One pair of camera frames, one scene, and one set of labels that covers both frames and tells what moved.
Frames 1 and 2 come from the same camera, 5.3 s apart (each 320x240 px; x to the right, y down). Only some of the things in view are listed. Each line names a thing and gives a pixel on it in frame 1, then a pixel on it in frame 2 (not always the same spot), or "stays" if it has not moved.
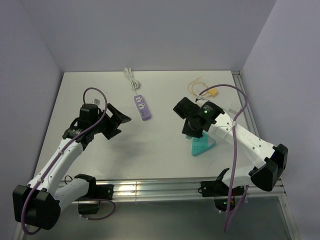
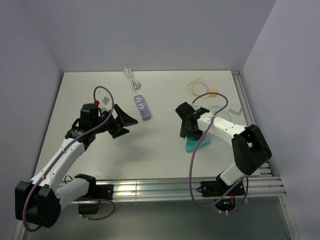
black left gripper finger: x=112 y=133 -> x=118 y=132
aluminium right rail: x=247 y=113 stays
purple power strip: x=142 y=107 stays
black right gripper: x=186 y=130 stays
